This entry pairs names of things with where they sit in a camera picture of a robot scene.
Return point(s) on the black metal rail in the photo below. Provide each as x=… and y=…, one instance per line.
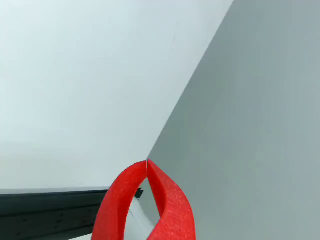
x=50, y=212

